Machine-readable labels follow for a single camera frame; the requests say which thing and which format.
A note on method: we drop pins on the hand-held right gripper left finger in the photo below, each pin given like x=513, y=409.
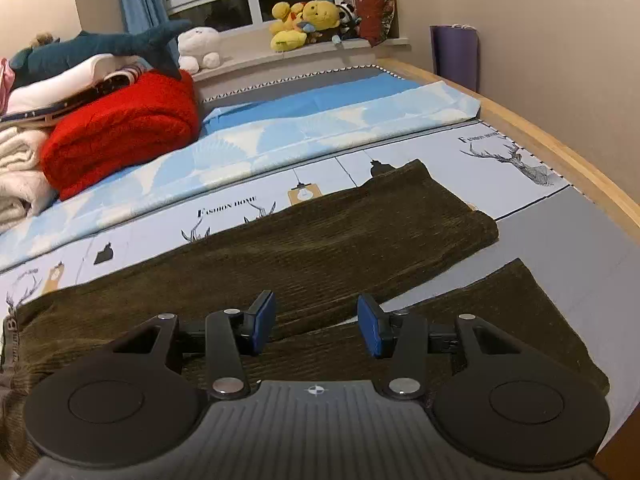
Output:
x=263, y=322

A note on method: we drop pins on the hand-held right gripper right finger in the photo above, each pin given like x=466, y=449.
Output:
x=371, y=327

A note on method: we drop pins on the red fluffy blanket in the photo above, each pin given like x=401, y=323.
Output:
x=125, y=130

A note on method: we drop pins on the window sill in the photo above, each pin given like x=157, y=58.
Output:
x=300, y=57

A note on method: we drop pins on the white fluffy blanket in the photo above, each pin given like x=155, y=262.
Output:
x=20, y=180

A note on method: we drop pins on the white plush toy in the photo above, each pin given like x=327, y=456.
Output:
x=199, y=47

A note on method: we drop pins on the purple box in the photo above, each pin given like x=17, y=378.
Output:
x=455, y=57

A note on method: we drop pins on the striped folded cloth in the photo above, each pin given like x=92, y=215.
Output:
x=122, y=76

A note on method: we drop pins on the yellow duck plush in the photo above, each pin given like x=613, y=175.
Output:
x=286, y=35

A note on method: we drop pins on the yellow bear plush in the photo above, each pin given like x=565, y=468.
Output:
x=322, y=17

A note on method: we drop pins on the panda plush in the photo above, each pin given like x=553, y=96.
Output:
x=347, y=15

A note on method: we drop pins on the cream folded blanket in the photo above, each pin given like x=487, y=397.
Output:
x=55, y=85

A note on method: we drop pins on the red patterned cushion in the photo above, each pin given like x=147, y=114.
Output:
x=375, y=7

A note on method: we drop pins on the blue shark plush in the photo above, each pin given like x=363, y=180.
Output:
x=60, y=54

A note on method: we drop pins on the pink cloth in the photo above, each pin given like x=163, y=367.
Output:
x=5, y=82

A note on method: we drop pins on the brown plush toy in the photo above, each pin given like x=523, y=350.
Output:
x=42, y=40

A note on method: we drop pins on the wooden bed frame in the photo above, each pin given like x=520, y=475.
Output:
x=575, y=156

